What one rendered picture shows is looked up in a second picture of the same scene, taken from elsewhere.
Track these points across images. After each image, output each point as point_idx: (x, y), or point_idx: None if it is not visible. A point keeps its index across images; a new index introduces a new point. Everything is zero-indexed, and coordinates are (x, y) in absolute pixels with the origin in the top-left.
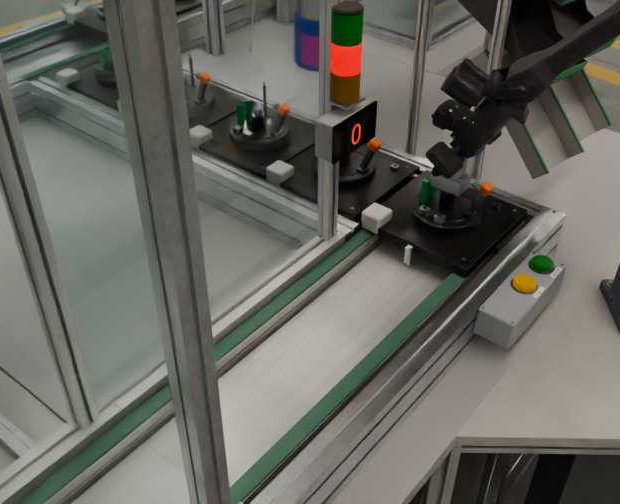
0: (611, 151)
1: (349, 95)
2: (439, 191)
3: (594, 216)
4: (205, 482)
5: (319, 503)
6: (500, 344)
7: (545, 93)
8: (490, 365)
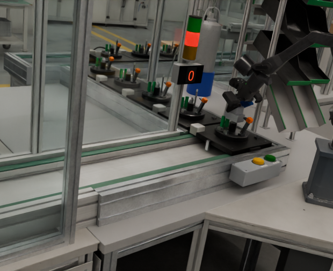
0: None
1: (190, 55)
2: None
3: (311, 164)
4: (73, 112)
5: (128, 208)
6: (239, 183)
7: (292, 98)
8: (233, 195)
